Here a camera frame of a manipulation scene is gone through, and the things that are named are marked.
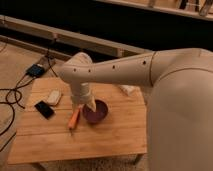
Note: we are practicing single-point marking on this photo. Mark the orange handled screwdriver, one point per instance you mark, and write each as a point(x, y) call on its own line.
point(73, 120)

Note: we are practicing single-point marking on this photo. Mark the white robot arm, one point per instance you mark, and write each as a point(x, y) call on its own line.
point(180, 107)

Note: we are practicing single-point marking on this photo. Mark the wooden table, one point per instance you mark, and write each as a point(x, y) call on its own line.
point(120, 136)

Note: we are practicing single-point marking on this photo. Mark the dark purple ceramic bowl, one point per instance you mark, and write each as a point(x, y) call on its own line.
point(94, 117)

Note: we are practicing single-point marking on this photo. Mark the black smartphone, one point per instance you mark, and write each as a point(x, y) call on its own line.
point(44, 109)

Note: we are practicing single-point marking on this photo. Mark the black power adapter box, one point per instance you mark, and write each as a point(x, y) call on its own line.
point(35, 71)

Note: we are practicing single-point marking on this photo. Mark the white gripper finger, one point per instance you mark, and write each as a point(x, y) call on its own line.
point(92, 104)

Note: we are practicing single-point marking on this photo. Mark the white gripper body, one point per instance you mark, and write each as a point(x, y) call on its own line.
point(81, 93)

